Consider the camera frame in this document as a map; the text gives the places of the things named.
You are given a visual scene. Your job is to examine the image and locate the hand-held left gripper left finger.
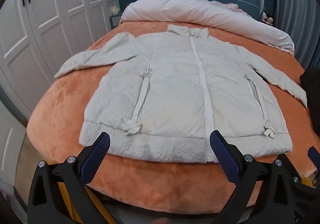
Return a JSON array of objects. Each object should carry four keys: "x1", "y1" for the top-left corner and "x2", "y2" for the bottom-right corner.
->
[{"x1": 27, "y1": 132, "x2": 111, "y2": 224}]

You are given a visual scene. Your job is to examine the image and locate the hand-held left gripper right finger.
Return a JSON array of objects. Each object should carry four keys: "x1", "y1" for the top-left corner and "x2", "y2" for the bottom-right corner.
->
[{"x1": 209, "y1": 130, "x2": 296, "y2": 224}]

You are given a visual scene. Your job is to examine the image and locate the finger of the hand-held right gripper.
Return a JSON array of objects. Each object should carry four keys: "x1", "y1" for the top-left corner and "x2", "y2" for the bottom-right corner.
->
[{"x1": 307, "y1": 147, "x2": 320, "y2": 166}]

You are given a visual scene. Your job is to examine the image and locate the cream quilted jacket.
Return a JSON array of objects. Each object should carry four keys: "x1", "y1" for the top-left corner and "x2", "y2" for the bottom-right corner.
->
[{"x1": 54, "y1": 24, "x2": 307, "y2": 164}]

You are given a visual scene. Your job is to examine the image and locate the orange plush blanket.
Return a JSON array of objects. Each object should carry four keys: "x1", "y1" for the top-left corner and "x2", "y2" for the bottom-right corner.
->
[{"x1": 26, "y1": 21, "x2": 320, "y2": 214}]

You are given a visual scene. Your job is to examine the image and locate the dark cloth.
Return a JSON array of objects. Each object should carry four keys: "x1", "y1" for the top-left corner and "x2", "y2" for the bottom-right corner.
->
[{"x1": 299, "y1": 66, "x2": 320, "y2": 138}]

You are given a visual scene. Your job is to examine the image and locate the grey nightstand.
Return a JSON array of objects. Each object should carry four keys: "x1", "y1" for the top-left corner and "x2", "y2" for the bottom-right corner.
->
[{"x1": 109, "y1": 13, "x2": 123, "y2": 33}]

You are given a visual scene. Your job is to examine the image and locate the white panelled wardrobe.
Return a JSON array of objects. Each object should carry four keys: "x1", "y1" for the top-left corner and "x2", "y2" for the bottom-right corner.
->
[{"x1": 0, "y1": 0, "x2": 120, "y2": 125}]

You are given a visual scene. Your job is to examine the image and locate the pale pink duvet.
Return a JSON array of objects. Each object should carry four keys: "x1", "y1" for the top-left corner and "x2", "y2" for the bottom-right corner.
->
[{"x1": 119, "y1": 0, "x2": 295, "y2": 56}]

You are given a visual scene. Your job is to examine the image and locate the grey blue curtain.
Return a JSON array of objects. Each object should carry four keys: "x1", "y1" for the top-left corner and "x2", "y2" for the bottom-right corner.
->
[{"x1": 273, "y1": 0, "x2": 320, "y2": 71}]

